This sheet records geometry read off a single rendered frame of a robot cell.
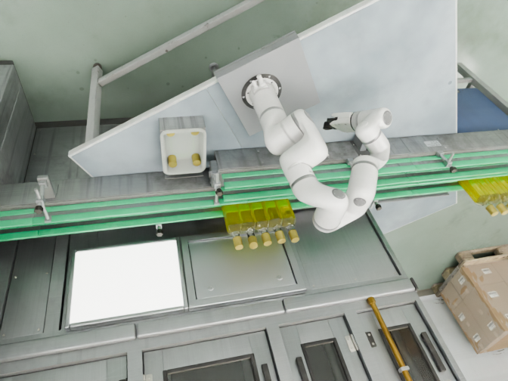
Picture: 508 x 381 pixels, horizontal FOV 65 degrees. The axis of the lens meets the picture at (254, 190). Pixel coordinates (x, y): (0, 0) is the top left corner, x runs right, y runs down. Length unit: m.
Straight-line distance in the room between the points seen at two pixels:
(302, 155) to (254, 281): 0.62
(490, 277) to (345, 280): 3.70
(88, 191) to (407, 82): 1.40
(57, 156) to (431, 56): 1.80
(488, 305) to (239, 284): 3.82
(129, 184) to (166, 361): 0.70
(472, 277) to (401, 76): 3.70
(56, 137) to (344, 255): 1.61
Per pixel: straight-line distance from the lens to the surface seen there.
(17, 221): 1.73
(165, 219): 1.70
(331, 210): 1.17
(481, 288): 5.19
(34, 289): 1.78
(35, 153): 2.31
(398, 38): 1.73
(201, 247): 1.72
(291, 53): 1.50
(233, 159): 1.69
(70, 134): 2.39
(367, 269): 1.84
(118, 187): 1.72
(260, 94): 1.47
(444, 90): 2.01
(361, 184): 1.25
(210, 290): 1.61
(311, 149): 1.23
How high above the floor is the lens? 2.06
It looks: 42 degrees down
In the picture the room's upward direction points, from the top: 162 degrees clockwise
